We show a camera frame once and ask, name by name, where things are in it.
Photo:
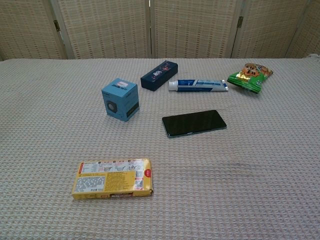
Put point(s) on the navy rectangular box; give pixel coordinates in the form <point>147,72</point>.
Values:
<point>158,75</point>

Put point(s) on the green orange snack bag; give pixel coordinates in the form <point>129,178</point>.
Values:
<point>247,78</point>

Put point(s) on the brass screen hinge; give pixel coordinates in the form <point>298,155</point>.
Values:
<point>57,25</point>
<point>240,22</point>

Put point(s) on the yellow flat food box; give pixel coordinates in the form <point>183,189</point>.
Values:
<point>110,180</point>

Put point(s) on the light blue cube box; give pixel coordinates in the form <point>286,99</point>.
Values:
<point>120,100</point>

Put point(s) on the smartphone black screen teal back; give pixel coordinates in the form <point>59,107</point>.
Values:
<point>193,123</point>

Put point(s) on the blue white toothpaste tube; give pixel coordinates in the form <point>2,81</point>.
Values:
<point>197,85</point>

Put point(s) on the woven folding screen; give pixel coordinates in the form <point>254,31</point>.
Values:
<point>107,25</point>

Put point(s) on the beige woven tablecloth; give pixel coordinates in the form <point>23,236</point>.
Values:
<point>225,187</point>

